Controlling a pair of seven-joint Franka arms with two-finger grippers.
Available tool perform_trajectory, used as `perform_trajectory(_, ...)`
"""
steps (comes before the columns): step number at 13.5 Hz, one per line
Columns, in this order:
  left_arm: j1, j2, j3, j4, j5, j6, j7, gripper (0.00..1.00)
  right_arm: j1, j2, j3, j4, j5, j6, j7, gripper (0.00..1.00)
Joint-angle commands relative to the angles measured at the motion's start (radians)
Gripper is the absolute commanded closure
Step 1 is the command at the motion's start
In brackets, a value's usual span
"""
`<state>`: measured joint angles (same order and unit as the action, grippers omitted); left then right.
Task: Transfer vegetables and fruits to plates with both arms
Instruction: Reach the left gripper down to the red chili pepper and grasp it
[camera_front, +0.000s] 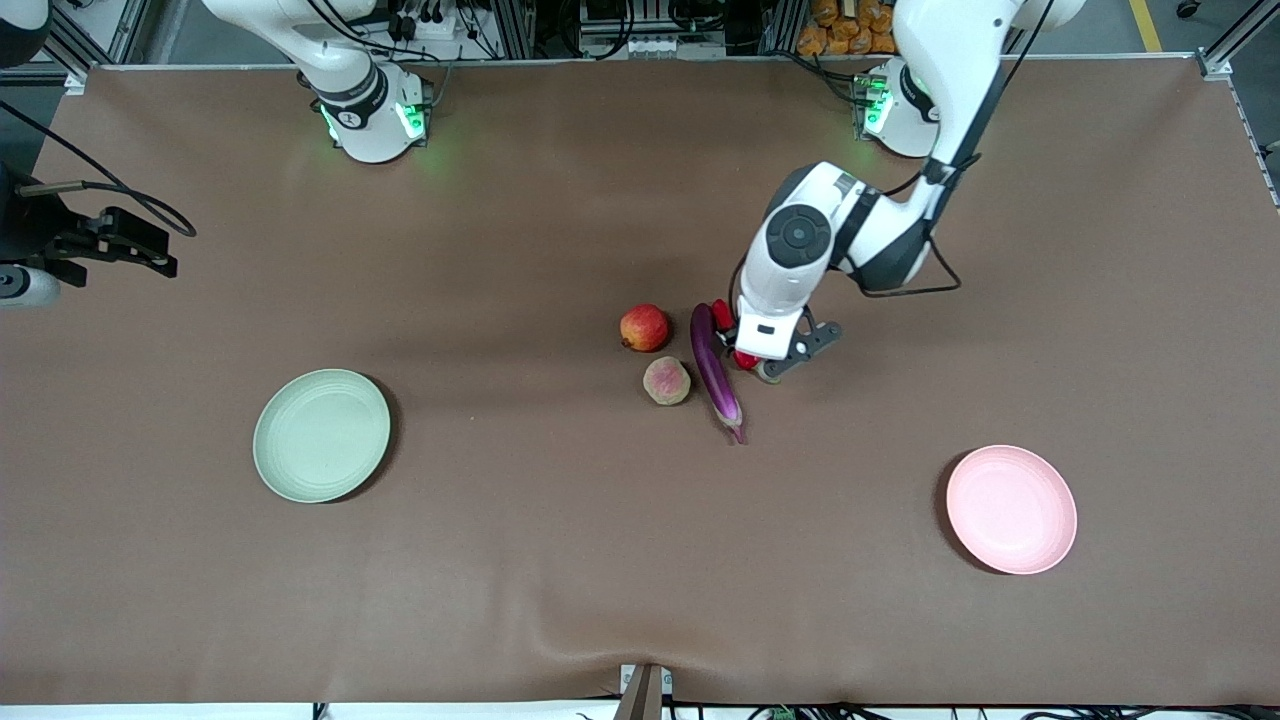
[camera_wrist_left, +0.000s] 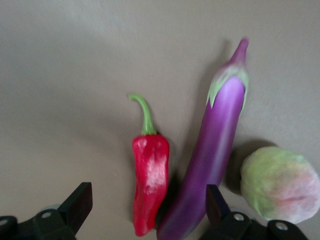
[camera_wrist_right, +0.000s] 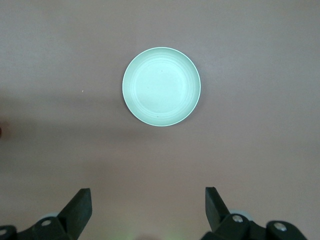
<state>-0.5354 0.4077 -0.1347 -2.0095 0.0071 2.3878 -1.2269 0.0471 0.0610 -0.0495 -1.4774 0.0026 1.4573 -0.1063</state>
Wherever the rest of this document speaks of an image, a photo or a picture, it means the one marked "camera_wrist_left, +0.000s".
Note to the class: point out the red chili pepper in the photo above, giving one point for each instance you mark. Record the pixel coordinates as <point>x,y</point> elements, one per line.
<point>150,180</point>

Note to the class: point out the green pink peach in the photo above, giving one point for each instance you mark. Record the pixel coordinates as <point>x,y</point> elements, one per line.
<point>280,185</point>

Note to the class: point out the purple eggplant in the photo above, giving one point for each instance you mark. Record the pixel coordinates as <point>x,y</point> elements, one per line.
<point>215,150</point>

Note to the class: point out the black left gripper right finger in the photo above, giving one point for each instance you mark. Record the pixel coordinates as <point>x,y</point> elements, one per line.
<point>220,210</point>

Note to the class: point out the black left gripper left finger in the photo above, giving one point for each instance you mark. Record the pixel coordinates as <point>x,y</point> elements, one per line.
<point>75,207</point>

